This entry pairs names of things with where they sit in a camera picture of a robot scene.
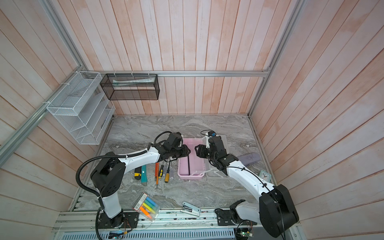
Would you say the pink plastic tool box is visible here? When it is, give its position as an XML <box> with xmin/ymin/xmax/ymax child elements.
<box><xmin>178</xmin><ymin>131</ymin><xmax>221</xmax><ymax>180</ymax></box>

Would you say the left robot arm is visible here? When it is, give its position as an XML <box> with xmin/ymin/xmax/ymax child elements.
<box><xmin>91</xmin><ymin>132</ymin><xmax>191</xmax><ymax>220</ymax></box>

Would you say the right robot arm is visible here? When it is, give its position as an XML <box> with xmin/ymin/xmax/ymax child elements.
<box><xmin>195</xmin><ymin>131</ymin><xmax>300</xmax><ymax>238</ymax></box>

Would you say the highlighter pen pack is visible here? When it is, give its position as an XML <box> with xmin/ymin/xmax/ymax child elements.
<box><xmin>133</xmin><ymin>193</ymin><xmax>160</xmax><ymax>222</ymax></box>

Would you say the grey purple cloth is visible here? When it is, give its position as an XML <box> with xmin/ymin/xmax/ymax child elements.
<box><xmin>238</xmin><ymin>153</ymin><xmax>262</xmax><ymax>166</ymax></box>

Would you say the black yellow screwdriver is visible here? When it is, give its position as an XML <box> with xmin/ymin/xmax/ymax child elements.
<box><xmin>158</xmin><ymin>165</ymin><xmax>164</xmax><ymax>179</ymax></box>

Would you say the teal utility knife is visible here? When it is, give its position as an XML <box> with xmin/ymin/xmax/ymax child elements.
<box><xmin>141</xmin><ymin>165</ymin><xmax>148</xmax><ymax>186</ymax></box>

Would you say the black yellow utility knife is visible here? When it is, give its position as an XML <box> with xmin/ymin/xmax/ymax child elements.
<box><xmin>134</xmin><ymin>167</ymin><xmax>142</xmax><ymax>181</ymax></box>

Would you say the small teal alarm clock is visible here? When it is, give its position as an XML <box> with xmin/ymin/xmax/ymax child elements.
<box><xmin>259</xmin><ymin>170</ymin><xmax>272</xmax><ymax>183</ymax></box>

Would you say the white stapler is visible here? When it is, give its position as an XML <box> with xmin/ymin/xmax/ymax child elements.
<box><xmin>181</xmin><ymin>202</ymin><xmax>201</xmax><ymax>217</ymax></box>

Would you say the black mesh basket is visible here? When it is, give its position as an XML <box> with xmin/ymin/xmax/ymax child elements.
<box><xmin>101</xmin><ymin>73</ymin><xmax>160</xmax><ymax>101</ymax></box>

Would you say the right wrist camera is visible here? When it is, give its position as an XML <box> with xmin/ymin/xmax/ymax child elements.
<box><xmin>204</xmin><ymin>130</ymin><xmax>217</xmax><ymax>149</ymax></box>

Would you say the orange handled screwdriver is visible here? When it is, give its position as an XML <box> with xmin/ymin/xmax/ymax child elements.
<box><xmin>165</xmin><ymin>163</ymin><xmax>171</xmax><ymax>183</ymax></box>

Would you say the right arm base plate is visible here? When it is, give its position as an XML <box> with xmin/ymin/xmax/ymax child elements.
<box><xmin>214</xmin><ymin>208</ymin><xmax>260</xmax><ymax>226</ymax></box>

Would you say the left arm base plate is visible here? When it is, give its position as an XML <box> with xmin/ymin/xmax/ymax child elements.
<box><xmin>96</xmin><ymin>211</ymin><xmax>139</xmax><ymax>229</ymax></box>

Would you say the white wire mesh shelf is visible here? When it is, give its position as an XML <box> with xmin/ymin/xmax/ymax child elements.
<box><xmin>47</xmin><ymin>72</ymin><xmax>115</xmax><ymax>145</ymax></box>

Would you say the black corrugated cable conduit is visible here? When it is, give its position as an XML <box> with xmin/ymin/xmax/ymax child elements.
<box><xmin>74</xmin><ymin>130</ymin><xmax>173</xmax><ymax>199</ymax></box>

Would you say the aluminium mounting rail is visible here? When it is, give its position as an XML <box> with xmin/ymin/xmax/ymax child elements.
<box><xmin>50</xmin><ymin>207</ymin><xmax>301</xmax><ymax>233</ymax></box>

